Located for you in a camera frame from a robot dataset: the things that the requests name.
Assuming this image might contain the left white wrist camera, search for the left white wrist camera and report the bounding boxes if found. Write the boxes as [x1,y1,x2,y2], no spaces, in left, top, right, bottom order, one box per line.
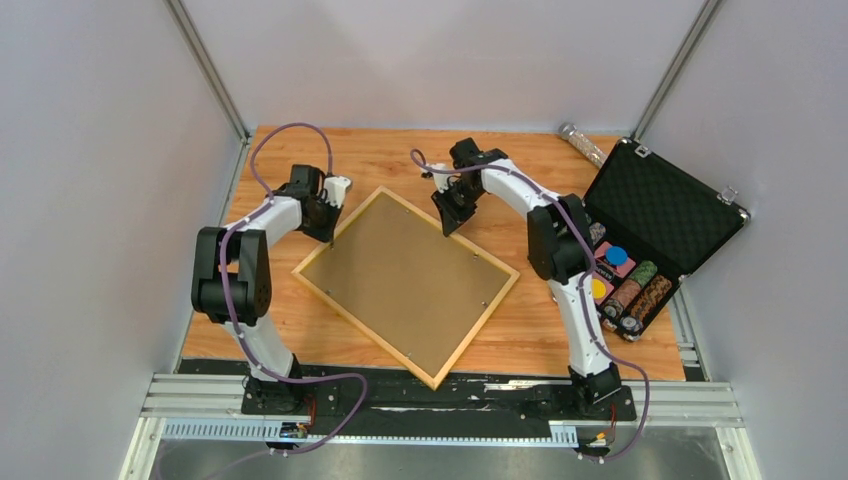
[324,175,353,210]

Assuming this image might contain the black aluminium chip case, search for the black aluminium chip case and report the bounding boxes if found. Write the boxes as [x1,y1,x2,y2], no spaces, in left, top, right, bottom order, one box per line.
[583,138,750,342]

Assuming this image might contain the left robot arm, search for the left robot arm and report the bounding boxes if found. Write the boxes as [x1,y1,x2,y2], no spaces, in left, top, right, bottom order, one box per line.
[191,164,352,414]

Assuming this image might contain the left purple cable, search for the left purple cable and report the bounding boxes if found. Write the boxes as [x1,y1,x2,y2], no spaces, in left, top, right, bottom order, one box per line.
[153,122,369,480]

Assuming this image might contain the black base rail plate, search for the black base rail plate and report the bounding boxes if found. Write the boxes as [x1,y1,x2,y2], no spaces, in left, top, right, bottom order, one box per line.
[177,359,664,440]

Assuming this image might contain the yellow round chip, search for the yellow round chip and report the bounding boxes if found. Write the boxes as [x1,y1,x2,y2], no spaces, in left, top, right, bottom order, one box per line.
[591,278,609,302]

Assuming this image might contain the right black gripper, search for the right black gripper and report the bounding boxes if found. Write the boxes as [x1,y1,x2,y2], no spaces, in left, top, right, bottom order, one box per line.
[433,181,484,236]

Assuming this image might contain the blue round chip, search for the blue round chip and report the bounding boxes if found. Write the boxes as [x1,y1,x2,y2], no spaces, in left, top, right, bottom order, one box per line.
[604,246,629,266]

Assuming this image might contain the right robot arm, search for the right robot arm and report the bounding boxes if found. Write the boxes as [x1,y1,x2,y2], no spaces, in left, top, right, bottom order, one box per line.
[410,138,637,420]

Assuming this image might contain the brown cardboard backing board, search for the brown cardboard backing board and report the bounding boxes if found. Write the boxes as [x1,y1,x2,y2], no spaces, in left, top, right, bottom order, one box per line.
[299,192,513,382]

